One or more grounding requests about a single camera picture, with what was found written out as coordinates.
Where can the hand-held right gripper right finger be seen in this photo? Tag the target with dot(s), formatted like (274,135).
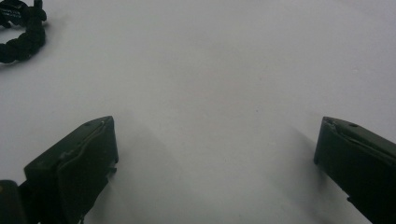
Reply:
(358,161)

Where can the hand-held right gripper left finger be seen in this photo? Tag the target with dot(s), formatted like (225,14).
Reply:
(77,168)

